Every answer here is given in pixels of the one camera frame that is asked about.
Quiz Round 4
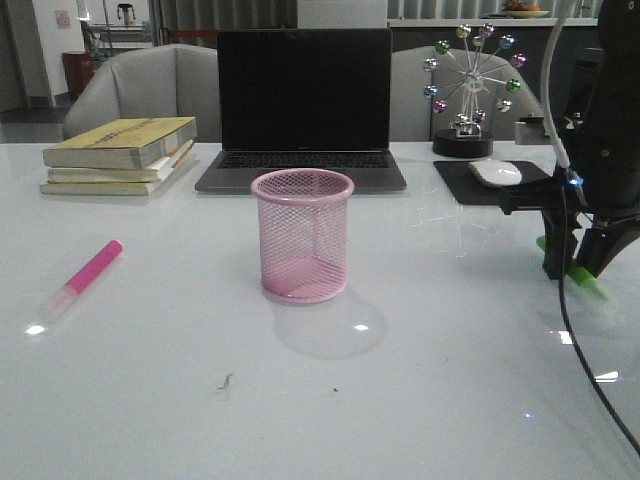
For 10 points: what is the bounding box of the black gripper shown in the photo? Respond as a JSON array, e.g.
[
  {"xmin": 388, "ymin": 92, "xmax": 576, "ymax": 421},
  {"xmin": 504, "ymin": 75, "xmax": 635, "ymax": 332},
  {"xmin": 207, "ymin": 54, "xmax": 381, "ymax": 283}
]
[{"xmin": 498, "ymin": 0, "xmax": 640, "ymax": 280}]

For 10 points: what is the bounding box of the cream book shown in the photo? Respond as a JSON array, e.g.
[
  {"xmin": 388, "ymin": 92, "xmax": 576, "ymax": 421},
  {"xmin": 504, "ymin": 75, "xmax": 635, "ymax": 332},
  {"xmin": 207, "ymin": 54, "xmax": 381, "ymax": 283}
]
[
  {"xmin": 47, "ymin": 140, "xmax": 194, "ymax": 183},
  {"xmin": 40, "ymin": 155, "xmax": 189, "ymax": 196}
]

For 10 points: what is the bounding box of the white box behind laptop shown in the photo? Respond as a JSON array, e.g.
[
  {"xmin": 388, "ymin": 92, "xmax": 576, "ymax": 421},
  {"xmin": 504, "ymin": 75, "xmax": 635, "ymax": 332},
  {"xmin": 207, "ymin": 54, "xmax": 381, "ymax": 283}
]
[{"xmin": 297, "ymin": 0, "xmax": 388, "ymax": 29}]

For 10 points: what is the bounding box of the bottom cream book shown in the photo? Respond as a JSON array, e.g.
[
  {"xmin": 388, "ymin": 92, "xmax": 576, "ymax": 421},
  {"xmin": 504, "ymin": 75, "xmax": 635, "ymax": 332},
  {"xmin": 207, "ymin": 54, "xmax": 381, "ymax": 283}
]
[{"xmin": 40, "ymin": 155, "xmax": 189, "ymax": 196}]

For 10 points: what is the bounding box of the pink highlighter pen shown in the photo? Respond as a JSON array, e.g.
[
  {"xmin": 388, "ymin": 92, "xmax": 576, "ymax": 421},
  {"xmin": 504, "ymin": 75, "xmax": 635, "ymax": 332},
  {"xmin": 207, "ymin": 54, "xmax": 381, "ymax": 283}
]
[{"xmin": 40, "ymin": 240, "xmax": 123, "ymax": 329}]

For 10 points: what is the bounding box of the right grey armchair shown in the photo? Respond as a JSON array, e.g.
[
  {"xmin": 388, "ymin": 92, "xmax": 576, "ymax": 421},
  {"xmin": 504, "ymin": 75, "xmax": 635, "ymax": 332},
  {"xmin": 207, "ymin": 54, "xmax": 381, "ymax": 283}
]
[{"xmin": 389, "ymin": 46, "xmax": 543, "ymax": 142}]

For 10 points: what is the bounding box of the middle cream book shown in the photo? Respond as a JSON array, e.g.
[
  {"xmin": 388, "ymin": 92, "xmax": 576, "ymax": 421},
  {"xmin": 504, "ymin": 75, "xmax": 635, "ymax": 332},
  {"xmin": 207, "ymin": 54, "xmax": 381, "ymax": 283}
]
[{"xmin": 47, "ymin": 140, "xmax": 194, "ymax": 183}]

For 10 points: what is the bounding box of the top yellow book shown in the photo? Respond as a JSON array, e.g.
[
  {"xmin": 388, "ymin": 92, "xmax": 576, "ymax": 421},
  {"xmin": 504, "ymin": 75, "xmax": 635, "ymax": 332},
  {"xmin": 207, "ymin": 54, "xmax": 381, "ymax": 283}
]
[{"xmin": 42, "ymin": 117, "xmax": 197, "ymax": 169}]

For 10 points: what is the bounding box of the black laptop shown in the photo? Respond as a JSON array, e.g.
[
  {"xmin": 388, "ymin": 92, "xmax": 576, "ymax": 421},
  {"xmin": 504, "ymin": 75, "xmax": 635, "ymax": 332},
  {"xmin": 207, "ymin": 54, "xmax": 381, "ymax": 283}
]
[{"xmin": 195, "ymin": 28, "xmax": 406, "ymax": 194}]

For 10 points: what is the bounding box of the ferris wheel desk ornament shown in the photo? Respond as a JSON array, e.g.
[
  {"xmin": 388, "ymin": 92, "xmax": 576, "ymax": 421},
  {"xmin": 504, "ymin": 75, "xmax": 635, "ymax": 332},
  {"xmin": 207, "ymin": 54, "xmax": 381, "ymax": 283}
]
[{"xmin": 422, "ymin": 22, "xmax": 523, "ymax": 158}]

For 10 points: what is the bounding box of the pink mesh pen holder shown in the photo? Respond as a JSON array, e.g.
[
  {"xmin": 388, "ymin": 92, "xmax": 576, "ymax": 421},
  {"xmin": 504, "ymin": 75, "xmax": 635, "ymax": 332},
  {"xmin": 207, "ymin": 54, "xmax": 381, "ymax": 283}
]
[{"xmin": 251, "ymin": 168, "xmax": 354, "ymax": 304}]

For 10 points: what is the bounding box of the red trash bin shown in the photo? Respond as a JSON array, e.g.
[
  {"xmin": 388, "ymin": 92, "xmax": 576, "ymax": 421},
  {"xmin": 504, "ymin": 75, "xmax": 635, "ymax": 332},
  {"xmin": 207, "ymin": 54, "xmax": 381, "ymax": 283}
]
[{"xmin": 62, "ymin": 51, "xmax": 94, "ymax": 101}]

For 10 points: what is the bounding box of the fruit bowl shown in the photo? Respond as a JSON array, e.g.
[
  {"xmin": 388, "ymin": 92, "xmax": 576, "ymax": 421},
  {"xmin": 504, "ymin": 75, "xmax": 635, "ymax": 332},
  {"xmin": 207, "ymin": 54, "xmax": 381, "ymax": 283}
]
[{"xmin": 503, "ymin": 0, "xmax": 548, "ymax": 19}]

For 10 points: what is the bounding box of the black mouse pad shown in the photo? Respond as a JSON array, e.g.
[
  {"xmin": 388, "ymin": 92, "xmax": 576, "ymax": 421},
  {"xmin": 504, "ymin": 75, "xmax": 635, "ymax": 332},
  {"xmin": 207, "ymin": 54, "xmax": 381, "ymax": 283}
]
[{"xmin": 433, "ymin": 160, "xmax": 550, "ymax": 206}]

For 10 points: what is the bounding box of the white computer mouse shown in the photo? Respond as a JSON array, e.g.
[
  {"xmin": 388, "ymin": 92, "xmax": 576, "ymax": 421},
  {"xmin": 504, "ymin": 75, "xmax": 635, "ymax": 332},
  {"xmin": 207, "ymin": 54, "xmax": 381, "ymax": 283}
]
[{"xmin": 469, "ymin": 159, "xmax": 523, "ymax": 187}]

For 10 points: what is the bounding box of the grey armchair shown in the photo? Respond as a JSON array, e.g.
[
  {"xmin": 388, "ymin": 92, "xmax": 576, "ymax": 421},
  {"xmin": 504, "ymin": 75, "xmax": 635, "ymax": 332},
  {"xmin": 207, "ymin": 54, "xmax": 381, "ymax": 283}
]
[
  {"xmin": 389, "ymin": 46, "xmax": 543, "ymax": 142},
  {"xmin": 62, "ymin": 44, "xmax": 221, "ymax": 143}
]

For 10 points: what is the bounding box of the white cable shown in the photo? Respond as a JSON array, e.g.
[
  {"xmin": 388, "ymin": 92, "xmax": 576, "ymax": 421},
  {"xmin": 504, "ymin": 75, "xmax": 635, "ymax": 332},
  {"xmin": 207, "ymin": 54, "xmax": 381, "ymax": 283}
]
[{"xmin": 540, "ymin": 0, "xmax": 586, "ymax": 206}]

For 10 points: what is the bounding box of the left grey armchair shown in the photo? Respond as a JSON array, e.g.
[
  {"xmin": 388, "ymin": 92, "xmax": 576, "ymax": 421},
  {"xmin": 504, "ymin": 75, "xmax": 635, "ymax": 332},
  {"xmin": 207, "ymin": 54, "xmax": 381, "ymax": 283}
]
[{"xmin": 62, "ymin": 44, "xmax": 221, "ymax": 143}]

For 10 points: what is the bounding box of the green highlighter pen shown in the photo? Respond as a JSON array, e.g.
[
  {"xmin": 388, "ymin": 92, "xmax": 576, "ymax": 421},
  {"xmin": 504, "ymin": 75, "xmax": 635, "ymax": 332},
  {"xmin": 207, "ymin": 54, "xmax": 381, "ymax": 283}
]
[{"xmin": 536, "ymin": 236, "xmax": 613, "ymax": 304}]

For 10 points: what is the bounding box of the black cable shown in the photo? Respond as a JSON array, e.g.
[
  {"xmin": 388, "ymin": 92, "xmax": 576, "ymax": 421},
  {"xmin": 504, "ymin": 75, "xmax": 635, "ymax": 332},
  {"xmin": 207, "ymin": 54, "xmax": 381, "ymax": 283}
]
[{"xmin": 558, "ymin": 179, "xmax": 640, "ymax": 459}]

